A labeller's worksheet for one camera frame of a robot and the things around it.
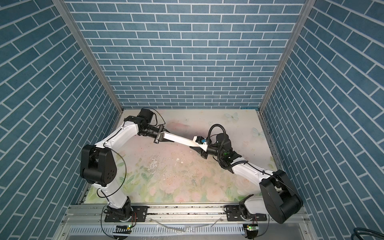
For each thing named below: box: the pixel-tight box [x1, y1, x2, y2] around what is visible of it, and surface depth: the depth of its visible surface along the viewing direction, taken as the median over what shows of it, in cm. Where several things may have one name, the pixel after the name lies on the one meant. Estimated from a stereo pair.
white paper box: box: [159, 131, 209, 152], surface depth 74 cm
